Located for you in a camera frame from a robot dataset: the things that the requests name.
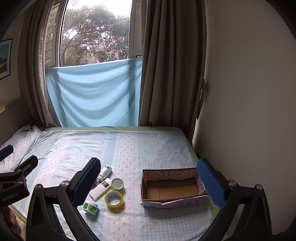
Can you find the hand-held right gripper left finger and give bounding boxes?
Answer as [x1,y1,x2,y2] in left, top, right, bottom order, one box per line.
[26,158,101,241]

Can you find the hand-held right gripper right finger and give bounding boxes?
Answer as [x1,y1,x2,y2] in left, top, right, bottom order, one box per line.
[196,158,271,241]

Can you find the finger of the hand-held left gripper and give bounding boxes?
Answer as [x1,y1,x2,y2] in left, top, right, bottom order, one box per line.
[0,144,14,162]
[14,155,38,183]

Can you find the white bottle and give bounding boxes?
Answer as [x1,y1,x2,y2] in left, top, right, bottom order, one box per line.
[89,178,111,200]

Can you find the white tube green cap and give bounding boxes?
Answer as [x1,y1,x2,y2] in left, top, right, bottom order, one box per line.
[97,164,112,183]

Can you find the green label white jar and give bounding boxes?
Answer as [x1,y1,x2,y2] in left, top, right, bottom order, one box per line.
[83,201,99,215]

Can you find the round tin can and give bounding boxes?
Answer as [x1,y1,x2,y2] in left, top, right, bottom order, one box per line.
[111,178,125,191]

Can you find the yellow tape roll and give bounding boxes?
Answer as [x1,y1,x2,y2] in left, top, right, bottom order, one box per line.
[104,190,124,212]

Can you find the patterned cardboard box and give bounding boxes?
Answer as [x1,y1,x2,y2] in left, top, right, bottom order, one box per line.
[140,167,208,208]

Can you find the person's left hand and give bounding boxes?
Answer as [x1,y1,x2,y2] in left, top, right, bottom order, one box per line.
[6,206,22,235]

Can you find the checked floral pillow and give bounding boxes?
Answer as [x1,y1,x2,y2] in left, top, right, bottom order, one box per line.
[0,125,43,172]

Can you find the pale green mattress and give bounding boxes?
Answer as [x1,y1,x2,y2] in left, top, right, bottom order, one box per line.
[44,126,199,160]

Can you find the checked floral bedsheet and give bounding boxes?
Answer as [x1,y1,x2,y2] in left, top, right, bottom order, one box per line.
[0,126,220,241]

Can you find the grey-brown curtain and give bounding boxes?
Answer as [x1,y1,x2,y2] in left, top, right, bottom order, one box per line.
[17,0,67,127]
[131,0,206,144]

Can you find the light blue cloth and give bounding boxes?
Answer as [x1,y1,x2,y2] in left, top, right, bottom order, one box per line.
[46,57,142,127]

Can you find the window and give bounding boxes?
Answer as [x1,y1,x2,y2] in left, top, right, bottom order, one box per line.
[45,0,142,69]

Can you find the wall poster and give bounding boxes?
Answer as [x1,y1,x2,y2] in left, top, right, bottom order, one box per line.
[0,39,13,80]

